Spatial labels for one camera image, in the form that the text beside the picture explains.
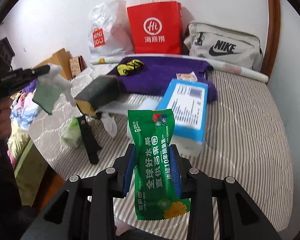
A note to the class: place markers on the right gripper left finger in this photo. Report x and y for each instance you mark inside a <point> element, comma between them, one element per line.
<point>131,153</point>

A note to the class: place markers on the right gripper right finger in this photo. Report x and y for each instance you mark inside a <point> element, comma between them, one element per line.
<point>174,171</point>

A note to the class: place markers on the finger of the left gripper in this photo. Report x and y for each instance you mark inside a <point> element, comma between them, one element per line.
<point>36,72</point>

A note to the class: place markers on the white mint sock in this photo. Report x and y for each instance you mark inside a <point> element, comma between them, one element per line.
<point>49,88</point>

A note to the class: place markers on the green snack packet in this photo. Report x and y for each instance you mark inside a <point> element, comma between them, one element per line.
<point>155,196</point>

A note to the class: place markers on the green tissue pack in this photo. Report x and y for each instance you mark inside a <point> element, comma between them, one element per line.
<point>72,134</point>

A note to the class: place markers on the small white printed sachet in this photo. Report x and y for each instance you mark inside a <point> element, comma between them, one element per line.
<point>191,77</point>

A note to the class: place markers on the yellow black pouch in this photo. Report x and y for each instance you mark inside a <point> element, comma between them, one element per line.
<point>129,68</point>

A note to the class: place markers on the white mesh bag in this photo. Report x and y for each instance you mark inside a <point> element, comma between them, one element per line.
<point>114,107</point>

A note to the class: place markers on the person's left hand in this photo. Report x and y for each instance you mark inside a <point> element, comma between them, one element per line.
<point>5,121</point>

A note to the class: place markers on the wooden headboard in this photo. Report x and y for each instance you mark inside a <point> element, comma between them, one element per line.
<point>60,58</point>

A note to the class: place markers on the rolled printed paper tube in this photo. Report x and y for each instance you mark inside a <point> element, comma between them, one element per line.
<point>186,60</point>

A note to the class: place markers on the dark green tin box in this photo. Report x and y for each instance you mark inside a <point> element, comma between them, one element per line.
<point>101,91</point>

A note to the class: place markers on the blue tissue pack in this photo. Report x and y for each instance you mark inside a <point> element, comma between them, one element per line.
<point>188,101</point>

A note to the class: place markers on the white Miniso plastic bag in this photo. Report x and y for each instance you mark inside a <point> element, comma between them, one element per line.
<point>109,33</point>

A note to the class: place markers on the colourful bedding pile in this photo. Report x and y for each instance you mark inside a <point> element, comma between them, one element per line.
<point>28,164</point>

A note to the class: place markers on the purple fabric storage tray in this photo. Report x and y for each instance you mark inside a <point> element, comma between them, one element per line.
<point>155,76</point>

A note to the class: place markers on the red Haidilao paper bag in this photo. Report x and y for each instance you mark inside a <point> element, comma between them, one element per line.
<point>156,27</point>

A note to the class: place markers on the grey Nike bag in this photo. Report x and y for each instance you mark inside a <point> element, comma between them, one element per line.
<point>223,44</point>

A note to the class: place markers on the brown wooden door frame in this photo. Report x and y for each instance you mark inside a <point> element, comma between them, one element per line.
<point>273,35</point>

